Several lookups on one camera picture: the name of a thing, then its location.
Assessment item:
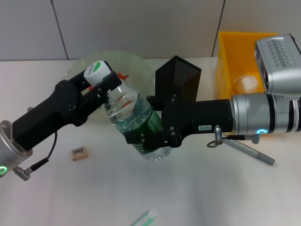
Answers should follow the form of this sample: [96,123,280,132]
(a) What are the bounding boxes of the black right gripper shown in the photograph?
[124,95,234,151]

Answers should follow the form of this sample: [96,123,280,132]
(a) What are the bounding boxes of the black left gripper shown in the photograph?
[11,60,123,151]

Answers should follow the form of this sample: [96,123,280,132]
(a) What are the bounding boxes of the red-orange fruit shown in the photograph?
[88,72,129,91]

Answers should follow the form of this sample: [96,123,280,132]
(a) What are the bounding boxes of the clear water bottle green label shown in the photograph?
[83,60,174,163]

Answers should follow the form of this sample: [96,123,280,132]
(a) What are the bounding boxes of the green utility knife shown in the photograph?
[133,210,158,226]

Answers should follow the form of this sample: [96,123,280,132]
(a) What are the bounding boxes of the white paper ball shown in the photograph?
[233,74,259,95]

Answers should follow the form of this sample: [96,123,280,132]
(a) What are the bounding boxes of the wavy translucent glass fruit plate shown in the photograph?
[64,49,153,123]

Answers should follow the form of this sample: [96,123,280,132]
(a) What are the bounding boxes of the black mesh pen holder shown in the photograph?
[153,55,202,111]

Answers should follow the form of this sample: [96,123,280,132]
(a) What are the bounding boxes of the small beige eraser with barcode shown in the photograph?
[70,145,89,161]

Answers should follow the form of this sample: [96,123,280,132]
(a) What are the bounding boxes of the silver grey pen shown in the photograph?
[223,138,276,166]

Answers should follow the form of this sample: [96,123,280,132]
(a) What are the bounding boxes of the yellow plastic bin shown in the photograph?
[216,31,283,101]

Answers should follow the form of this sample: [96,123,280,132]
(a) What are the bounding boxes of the left gripper cable with connector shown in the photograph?
[13,107,58,182]

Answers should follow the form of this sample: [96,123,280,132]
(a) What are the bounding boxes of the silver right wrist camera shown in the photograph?
[253,34,301,97]

